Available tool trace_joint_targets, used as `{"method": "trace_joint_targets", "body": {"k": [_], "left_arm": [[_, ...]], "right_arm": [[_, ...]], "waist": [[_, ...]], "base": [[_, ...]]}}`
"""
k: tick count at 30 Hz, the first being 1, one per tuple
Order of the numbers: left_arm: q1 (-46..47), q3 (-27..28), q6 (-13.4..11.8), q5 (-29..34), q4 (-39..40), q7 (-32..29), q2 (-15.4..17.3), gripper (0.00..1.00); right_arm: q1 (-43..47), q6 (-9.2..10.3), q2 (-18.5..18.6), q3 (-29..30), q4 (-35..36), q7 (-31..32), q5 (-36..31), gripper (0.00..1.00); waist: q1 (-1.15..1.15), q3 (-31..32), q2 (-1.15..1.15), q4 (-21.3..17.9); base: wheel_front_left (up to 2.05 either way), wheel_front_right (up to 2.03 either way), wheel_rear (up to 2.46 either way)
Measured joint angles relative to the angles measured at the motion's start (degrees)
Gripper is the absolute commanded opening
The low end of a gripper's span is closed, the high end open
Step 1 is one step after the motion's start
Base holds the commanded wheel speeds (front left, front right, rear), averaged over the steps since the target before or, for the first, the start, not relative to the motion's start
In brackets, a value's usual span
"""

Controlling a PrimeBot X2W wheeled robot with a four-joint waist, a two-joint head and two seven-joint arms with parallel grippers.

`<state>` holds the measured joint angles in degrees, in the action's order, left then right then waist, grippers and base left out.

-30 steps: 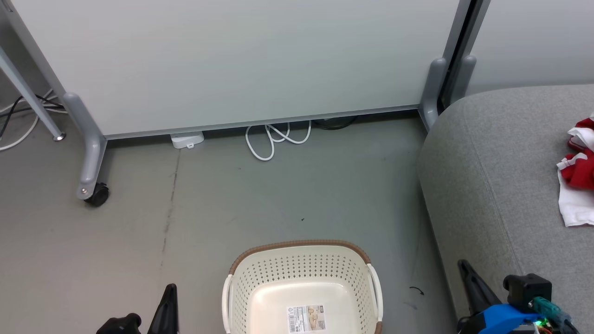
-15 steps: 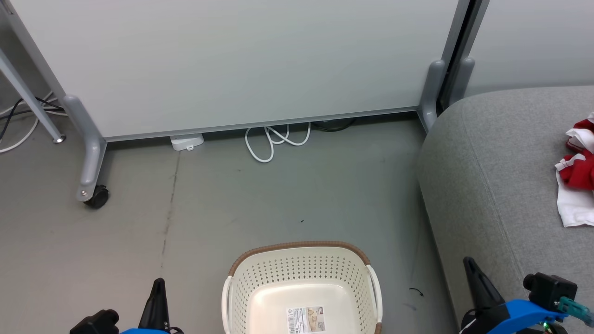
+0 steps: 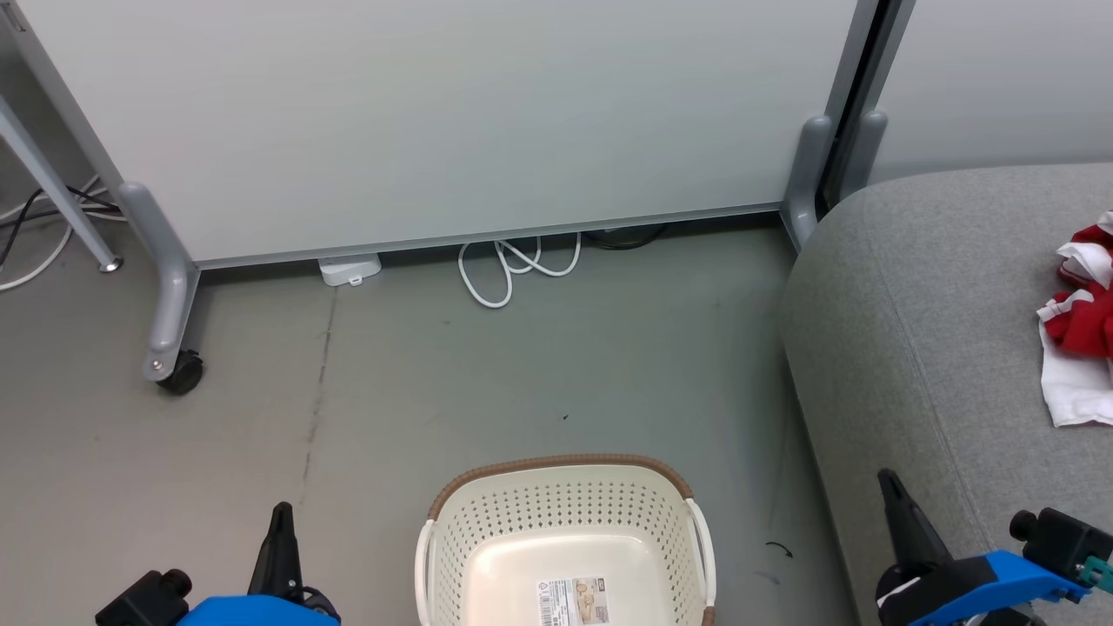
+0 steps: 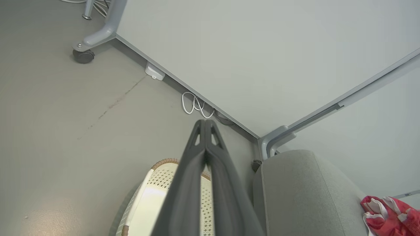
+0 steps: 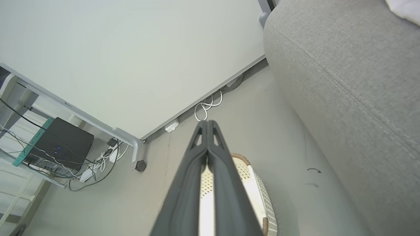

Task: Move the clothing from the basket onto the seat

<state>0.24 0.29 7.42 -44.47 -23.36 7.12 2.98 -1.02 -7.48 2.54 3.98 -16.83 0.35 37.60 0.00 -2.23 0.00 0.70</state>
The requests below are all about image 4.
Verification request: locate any grey partition foot with caster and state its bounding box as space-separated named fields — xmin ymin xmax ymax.
xmin=73 ymin=0 xmax=128 ymax=53

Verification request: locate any white floor cables bundle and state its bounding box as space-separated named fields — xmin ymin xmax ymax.
xmin=59 ymin=0 xmax=111 ymax=17

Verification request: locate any grey foot of narrow partition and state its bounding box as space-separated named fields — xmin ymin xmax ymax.
xmin=266 ymin=132 xmax=297 ymax=158

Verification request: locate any white perforated laundry basket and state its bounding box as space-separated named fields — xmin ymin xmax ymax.
xmin=115 ymin=158 xmax=218 ymax=236

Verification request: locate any grey fabric sofa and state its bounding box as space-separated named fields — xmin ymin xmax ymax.
xmin=252 ymin=149 xmax=376 ymax=236

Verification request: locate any red garment with white stripes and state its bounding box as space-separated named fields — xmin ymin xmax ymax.
xmin=360 ymin=195 xmax=420 ymax=236

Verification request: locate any black caster wheel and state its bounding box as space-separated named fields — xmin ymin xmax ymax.
xmin=73 ymin=49 xmax=95 ymax=64

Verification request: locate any looped white cable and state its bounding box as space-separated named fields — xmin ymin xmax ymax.
xmin=181 ymin=91 xmax=216 ymax=119

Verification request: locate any dark floor cable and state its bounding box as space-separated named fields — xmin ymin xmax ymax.
xmin=214 ymin=111 xmax=235 ymax=126

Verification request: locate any grey partition foot by sofa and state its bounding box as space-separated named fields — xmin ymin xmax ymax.
xmin=258 ymin=125 xmax=289 ymax=162

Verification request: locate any wide white partition panel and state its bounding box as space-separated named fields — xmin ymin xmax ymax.
xmin=114 ymin=0 xmax=420 ymax=139

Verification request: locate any grey metal table leg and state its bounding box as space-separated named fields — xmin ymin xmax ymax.
xmin=82 ymin=0 xmax=96 ymax=20

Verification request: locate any narrow white partition panel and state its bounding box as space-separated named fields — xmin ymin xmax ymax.
xmin=275 ymin=49 xmax=420 ymax=210

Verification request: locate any white power adapter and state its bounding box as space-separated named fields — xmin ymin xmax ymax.
xmin=145 ymin=62 xmax=166 ymax=81

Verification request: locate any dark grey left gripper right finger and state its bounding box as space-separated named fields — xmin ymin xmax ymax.
xmin=205 ymin=120 xmax=267 ymax=236

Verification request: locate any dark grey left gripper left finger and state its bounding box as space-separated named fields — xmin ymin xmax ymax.
xmin=150 ymin=120 xmax=207 ymax=236

